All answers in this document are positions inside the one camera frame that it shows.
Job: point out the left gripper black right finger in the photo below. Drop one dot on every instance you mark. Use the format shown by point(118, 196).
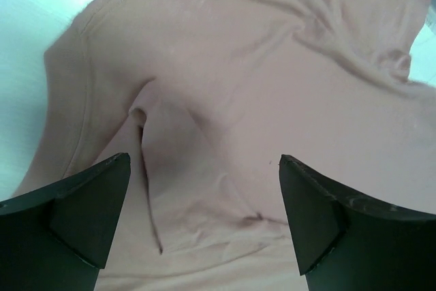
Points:
point(346, 240)

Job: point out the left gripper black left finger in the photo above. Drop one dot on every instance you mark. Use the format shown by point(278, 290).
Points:
point(58, 237)

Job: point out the pink t shirt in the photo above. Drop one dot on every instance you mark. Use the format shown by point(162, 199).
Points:
point(206, 96)

